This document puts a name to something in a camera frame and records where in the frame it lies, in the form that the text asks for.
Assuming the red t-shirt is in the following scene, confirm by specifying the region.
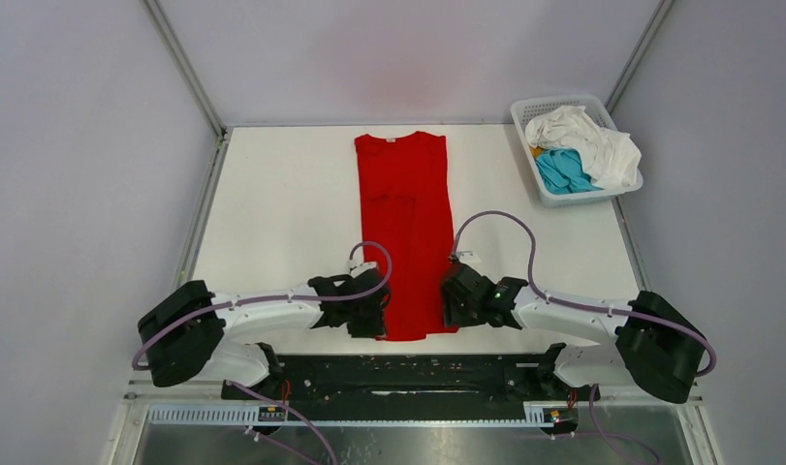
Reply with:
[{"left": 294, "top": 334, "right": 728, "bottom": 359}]
[{"left": 355, "top": 132, "right": 457, "bottom": 342}]

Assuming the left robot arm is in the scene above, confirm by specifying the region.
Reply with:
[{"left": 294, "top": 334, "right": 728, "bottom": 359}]
[{"left": 133, "top": 263, "right": 392, "bottom": 398}]

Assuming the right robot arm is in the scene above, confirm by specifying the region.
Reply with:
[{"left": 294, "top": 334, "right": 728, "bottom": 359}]
[{"left": 440, "top": 261, "right": 707, "bottom": 404}]

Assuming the teal t-shirt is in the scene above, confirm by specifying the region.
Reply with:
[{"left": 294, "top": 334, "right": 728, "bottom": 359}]
[{"left": 535, "top": 148, "right": 601, "bottom": 195}]

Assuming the white plastic laundry basket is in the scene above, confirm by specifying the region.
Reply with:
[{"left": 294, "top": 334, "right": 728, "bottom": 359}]
[{"left": 510, "top": 94, "right": 643, "bottom": 207}]

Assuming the white t-shirt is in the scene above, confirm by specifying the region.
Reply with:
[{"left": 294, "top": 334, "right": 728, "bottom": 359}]
[{"left": 524, "top": 106, "right": 642, "bottom": 190}]

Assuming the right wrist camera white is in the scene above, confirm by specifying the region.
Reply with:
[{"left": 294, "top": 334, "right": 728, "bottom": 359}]
[{"left": 450, "top": 251, "right": 482, "bottom": 265}]

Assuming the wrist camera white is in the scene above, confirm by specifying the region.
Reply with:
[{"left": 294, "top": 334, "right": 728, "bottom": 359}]
[
  {"left": 347, "top": 259, "right": 378, "bottom": 275},
  {"left": 450, "top": 251, "right": 482, "bottom": 265}
]

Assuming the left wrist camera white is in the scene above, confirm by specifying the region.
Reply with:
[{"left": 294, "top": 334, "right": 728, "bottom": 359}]
[{"left": 347, "top": 259, "right": 378, "bottom": 275}]

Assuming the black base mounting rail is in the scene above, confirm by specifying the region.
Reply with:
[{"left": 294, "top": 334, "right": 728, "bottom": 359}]
[{"left": 252, "top": 354, "right": 590, "bottom": 422}]

